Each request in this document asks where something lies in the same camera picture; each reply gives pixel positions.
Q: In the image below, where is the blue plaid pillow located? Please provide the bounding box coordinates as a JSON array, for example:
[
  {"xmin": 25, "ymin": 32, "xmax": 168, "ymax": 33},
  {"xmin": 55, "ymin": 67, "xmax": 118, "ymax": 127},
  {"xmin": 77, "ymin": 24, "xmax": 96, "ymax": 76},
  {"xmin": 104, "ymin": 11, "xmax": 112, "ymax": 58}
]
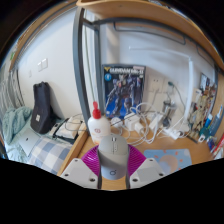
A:
[{"xmin": 28, "ymin": 136, "xmax": 73, "ymax": 175}]

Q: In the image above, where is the white power strip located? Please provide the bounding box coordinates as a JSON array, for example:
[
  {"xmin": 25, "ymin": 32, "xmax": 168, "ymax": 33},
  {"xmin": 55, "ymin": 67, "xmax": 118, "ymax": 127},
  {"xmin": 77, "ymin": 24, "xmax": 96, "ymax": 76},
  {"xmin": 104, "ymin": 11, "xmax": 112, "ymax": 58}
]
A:
[{"xmin": 163, "ymin": 126, "xmax": 183, "ymax": 140}]

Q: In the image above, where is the beige robot figurine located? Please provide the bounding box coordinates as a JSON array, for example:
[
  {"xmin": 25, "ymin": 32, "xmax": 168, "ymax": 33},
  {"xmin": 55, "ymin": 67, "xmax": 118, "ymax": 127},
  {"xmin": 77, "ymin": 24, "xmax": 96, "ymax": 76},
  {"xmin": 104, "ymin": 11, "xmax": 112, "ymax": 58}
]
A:
[{"xmin": 188, "ymin": 84, "xmax": 214, "ymax": 141}]

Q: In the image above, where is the white charger block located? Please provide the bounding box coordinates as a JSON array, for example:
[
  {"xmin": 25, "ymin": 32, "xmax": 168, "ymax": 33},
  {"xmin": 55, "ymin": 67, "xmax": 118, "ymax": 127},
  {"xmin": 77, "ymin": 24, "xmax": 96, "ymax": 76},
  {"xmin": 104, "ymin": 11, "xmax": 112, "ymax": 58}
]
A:
[{"xmin": 123, "ymin": 113, "xmax": 141, "ymax": 132}]

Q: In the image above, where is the grey metal shelf frame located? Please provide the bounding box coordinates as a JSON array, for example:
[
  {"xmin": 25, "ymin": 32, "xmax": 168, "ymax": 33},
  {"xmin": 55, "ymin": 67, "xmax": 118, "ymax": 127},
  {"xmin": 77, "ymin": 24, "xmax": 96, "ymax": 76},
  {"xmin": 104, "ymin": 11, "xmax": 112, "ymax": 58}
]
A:
[{"xmin": 72, "ymin": 6, "xmax": 221, "ymax": 118}]

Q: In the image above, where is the white wall switch plate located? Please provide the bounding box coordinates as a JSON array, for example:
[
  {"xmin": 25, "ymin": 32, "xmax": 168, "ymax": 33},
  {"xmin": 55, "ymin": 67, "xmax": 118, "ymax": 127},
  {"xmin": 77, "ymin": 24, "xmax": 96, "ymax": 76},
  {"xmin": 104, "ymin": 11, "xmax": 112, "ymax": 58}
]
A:
[{"xmin": 37, "ymin": 58, "xmax": 49, "ymax": 73}]

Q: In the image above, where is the black bag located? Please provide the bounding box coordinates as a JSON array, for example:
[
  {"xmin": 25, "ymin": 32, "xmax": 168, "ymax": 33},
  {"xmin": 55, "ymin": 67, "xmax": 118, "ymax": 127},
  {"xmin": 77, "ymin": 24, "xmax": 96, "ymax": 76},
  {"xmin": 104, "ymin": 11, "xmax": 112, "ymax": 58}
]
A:
[{"xmin": 30, "ymin": 81, "xmax": 56, "ymax": 135}]

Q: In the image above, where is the teal blanket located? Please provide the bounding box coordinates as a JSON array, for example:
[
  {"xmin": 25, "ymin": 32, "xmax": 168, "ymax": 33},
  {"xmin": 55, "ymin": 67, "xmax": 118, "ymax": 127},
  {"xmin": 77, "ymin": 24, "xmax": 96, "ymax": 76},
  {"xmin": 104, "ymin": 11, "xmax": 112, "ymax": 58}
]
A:
[{"xmin": 2, "ymin": 106, "xmax": 34, "ymax": 144}]

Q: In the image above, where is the white red-capped lotion bottle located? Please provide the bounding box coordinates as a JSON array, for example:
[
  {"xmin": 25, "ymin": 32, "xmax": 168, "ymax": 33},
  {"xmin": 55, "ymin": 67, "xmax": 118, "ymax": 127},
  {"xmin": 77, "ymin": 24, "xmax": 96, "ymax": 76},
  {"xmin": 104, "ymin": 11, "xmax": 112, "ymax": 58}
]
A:
[{"xmin": 87, "ymin": 101, "xmax": 111, "ymax": 146}]

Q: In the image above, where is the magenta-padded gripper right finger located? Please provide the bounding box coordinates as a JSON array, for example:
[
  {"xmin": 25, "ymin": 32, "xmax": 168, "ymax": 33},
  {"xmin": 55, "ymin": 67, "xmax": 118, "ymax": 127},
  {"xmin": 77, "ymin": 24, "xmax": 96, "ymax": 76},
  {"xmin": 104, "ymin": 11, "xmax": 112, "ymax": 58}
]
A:
[{"xmin": 125, "ymin": 144, "xmax": 167, "ymax": 190}]

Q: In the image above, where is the clear glass jar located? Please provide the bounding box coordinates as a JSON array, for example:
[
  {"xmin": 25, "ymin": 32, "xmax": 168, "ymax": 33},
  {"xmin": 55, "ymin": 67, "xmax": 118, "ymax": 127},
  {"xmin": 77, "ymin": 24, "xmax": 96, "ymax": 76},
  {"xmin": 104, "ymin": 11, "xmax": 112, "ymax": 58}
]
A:
[{"xmin": 163, "ymin": 99, "xmax": 176, "ymax": 127}]

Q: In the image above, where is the pastel cloud print mouse pad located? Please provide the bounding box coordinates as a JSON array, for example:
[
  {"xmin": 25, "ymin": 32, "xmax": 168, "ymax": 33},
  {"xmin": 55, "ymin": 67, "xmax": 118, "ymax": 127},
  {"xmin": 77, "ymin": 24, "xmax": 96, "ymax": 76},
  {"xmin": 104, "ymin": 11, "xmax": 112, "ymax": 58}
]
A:
[{"xmin": 143, "ymin": 148, "xmax": 194, "ymax": 174}]

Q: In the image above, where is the grey computer mouse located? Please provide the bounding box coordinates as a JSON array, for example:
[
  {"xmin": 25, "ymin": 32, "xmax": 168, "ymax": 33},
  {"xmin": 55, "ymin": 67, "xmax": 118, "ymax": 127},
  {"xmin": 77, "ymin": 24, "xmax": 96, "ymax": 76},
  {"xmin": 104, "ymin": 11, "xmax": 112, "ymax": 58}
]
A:
[{"xmin": 97, "ymin": 133, "xmax": 130, "ymax": 181}]

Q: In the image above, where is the white desk lamp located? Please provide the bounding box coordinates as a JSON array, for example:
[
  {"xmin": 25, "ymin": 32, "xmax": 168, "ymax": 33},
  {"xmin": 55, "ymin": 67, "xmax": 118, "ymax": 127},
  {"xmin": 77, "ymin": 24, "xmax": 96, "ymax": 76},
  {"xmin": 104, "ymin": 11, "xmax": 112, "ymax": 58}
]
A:
[{"xmin": 128, "ymin": 45, "xmax": 196, "ymax": 134}]

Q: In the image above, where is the robot model kit box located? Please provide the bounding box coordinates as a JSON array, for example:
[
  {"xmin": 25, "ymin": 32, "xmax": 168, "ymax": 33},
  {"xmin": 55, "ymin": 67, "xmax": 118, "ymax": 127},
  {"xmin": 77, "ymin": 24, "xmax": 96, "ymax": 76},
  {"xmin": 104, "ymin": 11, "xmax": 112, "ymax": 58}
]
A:
[{"xmin": 101, "ymin": 63, "xmax": 147, "ymax": 120}]

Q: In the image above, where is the blue spray bottle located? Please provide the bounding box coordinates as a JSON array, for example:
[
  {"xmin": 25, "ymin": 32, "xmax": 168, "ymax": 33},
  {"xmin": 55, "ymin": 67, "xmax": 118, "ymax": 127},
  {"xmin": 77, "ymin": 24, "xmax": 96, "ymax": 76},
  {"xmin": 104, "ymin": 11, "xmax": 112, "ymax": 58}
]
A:
[{"xmin": 209, "ymin": 104, "xmax": 224, "ymax": 138}]

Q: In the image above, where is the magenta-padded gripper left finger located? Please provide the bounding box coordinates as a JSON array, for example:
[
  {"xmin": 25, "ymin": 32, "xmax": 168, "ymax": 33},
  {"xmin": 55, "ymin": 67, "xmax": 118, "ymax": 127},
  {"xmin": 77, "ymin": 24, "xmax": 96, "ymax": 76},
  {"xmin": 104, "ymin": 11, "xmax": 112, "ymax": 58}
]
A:
[{"xmin": 59, "ymin": 144, "xmax": 103, "ymax": 190}]

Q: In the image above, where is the wooden shelf unit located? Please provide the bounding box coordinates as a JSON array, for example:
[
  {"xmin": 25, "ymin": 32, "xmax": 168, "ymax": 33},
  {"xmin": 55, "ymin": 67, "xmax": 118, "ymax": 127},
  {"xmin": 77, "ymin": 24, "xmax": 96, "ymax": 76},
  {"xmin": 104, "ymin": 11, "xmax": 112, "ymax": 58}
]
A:
[{"xmin": 75, "ymin": 0, "xmax": 224, "ymax": 68}]

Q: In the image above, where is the white wall socket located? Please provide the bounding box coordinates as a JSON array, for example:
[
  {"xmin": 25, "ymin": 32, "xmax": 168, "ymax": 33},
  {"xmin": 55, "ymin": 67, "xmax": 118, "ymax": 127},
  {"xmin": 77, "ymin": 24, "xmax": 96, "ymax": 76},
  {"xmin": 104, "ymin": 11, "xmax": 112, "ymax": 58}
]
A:
[{"xmin": 148, "ymin": 75, "xmax": 166, "ymax": 94}]

